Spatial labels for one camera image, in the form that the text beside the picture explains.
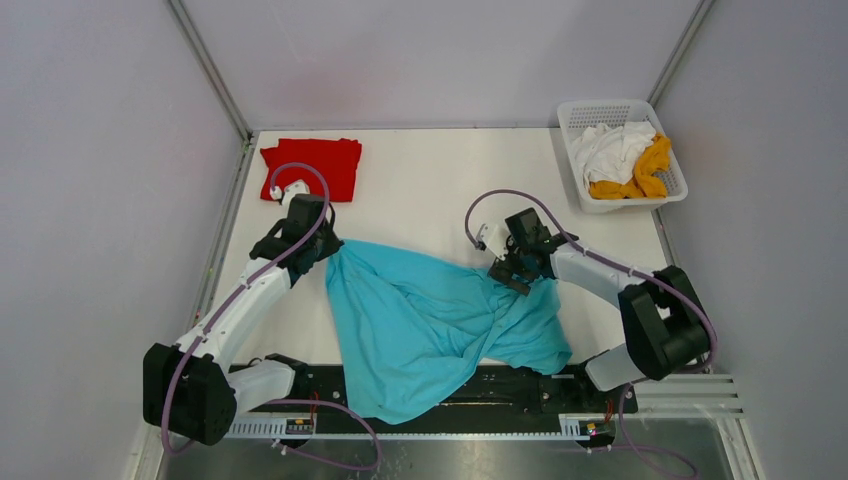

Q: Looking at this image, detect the teal t-shirt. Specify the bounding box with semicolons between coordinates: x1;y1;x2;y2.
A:
325;240;572;425

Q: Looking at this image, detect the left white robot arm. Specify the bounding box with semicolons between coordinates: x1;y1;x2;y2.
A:
142;193;344;446

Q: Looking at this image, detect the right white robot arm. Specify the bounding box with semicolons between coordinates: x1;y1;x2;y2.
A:
475;208;712;412

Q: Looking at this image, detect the folded red t-shirt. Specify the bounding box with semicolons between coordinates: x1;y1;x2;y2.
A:
260;138;363;203

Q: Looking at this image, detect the white crumpled t-shirt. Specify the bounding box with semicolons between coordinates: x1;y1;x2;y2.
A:
571;121;657;187

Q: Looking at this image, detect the yellow crumpled t-shirt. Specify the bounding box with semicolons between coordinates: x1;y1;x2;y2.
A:
588;133;672;200

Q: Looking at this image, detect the white plastic laundry basket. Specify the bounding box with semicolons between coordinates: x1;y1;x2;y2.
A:
556;99;688;214

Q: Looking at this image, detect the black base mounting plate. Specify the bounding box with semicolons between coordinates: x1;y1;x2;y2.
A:
258;365;638;427

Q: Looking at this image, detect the white slotted cable duct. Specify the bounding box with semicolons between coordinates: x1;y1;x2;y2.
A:
220;412;617;443

